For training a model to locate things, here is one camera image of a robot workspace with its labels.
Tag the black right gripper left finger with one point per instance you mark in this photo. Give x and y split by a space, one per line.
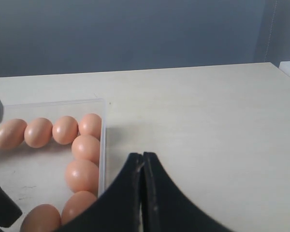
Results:
118 208

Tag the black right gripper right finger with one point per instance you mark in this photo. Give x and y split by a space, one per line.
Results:
165 208

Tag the brown egg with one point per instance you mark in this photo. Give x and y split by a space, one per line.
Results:
76 205
43 218
12 133
65 130
82 175
38 132
90 124
86 147

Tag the clear plastic container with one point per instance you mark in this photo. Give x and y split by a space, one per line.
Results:
33 176

